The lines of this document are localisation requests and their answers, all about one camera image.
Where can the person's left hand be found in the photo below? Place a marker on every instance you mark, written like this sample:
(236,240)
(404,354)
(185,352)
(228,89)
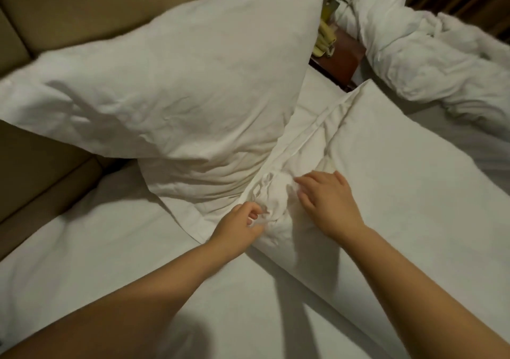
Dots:
(235,231)

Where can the person's right hand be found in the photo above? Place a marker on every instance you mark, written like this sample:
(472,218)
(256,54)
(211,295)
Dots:
(331,203)

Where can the white duvet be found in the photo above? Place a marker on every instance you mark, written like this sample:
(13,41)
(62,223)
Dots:
(422,52)
(422,187)

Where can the white pillow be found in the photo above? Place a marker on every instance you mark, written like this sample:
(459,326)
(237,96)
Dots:
(183,76)

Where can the person's left forearm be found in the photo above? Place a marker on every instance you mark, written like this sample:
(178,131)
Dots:
(119,315)

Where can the person's right forearm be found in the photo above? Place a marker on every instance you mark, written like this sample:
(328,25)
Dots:
(430,299)

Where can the reddish wooden nightstand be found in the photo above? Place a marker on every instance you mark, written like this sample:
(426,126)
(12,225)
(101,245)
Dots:
(344,60)

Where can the yellow telephone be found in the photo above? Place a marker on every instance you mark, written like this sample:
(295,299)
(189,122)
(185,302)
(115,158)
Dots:
(324,36)

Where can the beige padded headboard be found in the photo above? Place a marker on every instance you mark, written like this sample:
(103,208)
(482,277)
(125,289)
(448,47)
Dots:
(80,0)

